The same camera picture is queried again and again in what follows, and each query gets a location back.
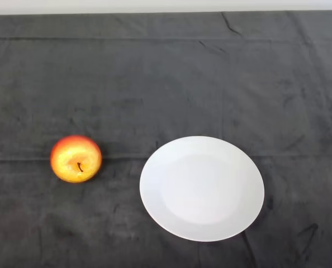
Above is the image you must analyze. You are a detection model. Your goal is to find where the black table cloth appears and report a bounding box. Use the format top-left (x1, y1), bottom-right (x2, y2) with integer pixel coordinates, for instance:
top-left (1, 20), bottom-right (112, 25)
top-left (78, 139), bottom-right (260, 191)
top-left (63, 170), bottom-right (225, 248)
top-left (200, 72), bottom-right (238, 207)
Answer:
top-left (0, 10), bottom-right (332, 268)

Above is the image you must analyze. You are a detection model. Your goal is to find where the white round plate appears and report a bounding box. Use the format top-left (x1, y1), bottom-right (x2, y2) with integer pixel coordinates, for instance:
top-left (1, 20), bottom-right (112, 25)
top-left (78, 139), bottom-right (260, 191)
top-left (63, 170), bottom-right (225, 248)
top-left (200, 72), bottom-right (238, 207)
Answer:
top-left (139, 136), bottom-right (265, 242)

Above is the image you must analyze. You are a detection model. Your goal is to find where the red yellow apple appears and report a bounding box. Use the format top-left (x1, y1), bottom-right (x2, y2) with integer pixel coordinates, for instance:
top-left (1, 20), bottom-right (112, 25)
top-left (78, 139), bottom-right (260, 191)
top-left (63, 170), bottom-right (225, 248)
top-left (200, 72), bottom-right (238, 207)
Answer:
top-left (50, 135), bottom-right (103, 184)

